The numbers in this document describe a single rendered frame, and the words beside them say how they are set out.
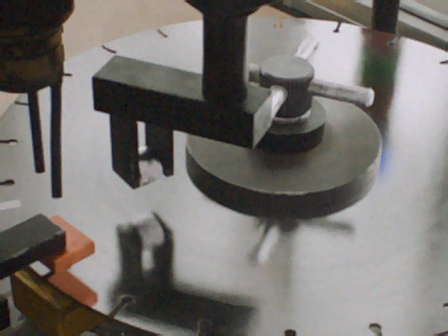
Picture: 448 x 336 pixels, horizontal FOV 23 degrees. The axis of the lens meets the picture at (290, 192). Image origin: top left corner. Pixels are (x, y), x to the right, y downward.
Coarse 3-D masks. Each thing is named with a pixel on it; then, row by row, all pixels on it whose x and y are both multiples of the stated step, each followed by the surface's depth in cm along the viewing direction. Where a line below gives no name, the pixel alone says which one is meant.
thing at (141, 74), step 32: (224, 32) 49; (128, 64) 54; (224, 64) 50; (96, 96) 53; (128, 96) 52; (160, 96) 52; (192, 96) 52; (224, 96) 51; (256, 96) 52; (128, 128) 53; (160, 128) 55; (192, 128) 52; (224, 128) 51; (256, 128) 51; (128, 160) 54; (160, 160) 56
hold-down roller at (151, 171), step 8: (144, 152) 56; (152, 152) 56; (144, 160) 55; (152, 160) 56; (144, 168) 55; (152, 168) 55; (160, 168) 56; (144, 176) 55; (152, 176) 56; (160, 176) 56; (144, 184) 56
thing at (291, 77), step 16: (304, 48) 62; (272, 64) 59; (288, 64) 59; (304, 64) 59; (256, 80) 60; (272, 80) 58; (288, 80) 58; (304, 80) 58; (320, 80) 59; (288, 96) 59; (304, 96) 59; (320, 96) 59; (336, 96) 59; (352, 96) 58; (368, 96) 58; (272, 112) 56; (288, 112) 59; (304, 112) 60
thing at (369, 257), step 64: (64, 64) 69; (192, 64) 70; (256, 64) 70; (320, 64) 71; (384, 64) 71; (0, 128) 63; (64, 128) 63; (384, 128) 65; (0, 192) 58; (64, 192) 58; (128, 192) 58; (192, 192) 58; (384, 192) 59; (128, 256) 54; (192, 256) 54; (256, 256) 54; (320, 256) 55; (384, 256) 55; (128, 320) 50; (192, 320) 50; (256, 320) 51; (320, 320) 51; (384, 320) 51
